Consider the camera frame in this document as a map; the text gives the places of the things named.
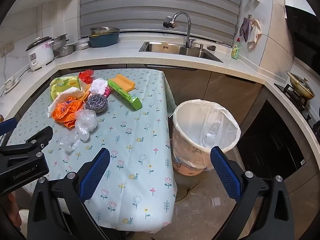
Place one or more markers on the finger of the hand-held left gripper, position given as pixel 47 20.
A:
pixel 37 140
pixel 7 127

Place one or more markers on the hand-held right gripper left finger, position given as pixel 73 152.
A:
pixel 95 172

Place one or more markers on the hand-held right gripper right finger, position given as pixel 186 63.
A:
pixel 225 175

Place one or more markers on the trash bin with white liner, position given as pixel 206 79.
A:
pixel 190 150

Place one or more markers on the yellow-green plastic packet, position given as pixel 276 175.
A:
pixel 61 83

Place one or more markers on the red plastic bag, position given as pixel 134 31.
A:
pixel 86 76

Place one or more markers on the orange foam net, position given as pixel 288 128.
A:
pixel 125 82

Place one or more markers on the clear plastic wrapper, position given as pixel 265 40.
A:
pixel 70 142

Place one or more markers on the orange plastic bag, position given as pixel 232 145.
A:
pixel 65 111

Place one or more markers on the clear plastic bag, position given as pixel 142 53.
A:
pixel 86 122

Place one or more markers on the floral printed tablecloth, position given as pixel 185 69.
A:
pixel 140 140

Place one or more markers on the black built-in oven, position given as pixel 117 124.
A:
pixel 270 140

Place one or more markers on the white paper towel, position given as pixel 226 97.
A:
pixel 72 92

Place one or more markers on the steel wool scourer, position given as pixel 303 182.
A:
pixel 96 103

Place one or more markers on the white rice cooker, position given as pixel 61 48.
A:
pixel 40 55

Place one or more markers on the crumpled white tissue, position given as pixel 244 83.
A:
pixel 98 86

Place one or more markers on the green cardboard box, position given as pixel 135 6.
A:
pixel 125 96

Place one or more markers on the brown base cabinet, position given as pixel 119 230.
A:
pixel 200 85

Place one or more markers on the black gas stove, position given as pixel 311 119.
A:
pixel 295 96

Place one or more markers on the pan with glass lid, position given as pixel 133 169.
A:
pixel 300 85

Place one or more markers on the blue basin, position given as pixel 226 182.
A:
pixel 103 41

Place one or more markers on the green dish soap bottle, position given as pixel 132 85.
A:
pixel 235 51

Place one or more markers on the dark scouring pad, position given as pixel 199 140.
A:
pixel 211 48

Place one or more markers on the soap dispenser pump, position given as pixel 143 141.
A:
pixel 200 46

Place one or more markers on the stainless steel sink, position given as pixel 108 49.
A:
pixel 160 47

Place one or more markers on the cream cloth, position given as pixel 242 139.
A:
pixel 255 33

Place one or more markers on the purple cloth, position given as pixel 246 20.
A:
pixel 245 28

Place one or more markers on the chrome faucet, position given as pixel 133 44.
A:
pixel 187 25

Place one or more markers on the black range hood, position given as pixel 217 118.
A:
pixel 305 25

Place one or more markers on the grey window blind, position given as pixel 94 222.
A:
pixel 150 0

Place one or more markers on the wall socket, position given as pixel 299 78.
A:
pixel 7 48

